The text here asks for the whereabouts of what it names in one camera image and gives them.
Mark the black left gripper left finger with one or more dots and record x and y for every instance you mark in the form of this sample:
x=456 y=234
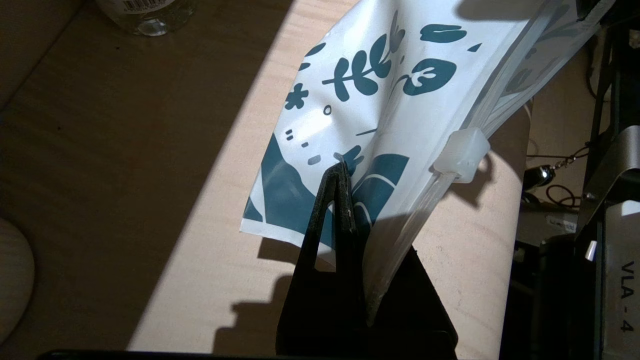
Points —
x=320 y=310

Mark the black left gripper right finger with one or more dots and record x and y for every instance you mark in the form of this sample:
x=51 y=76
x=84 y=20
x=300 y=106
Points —
x=420 y=310

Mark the blue white patterned zip pouch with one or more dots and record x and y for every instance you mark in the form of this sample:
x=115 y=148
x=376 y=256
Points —
x=425 y=125

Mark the white black robot chassis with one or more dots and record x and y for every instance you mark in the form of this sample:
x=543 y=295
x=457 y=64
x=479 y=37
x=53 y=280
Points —
x=615 y=250

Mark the small water bottle grey cap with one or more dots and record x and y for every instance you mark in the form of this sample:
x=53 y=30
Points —
x=145 y=15

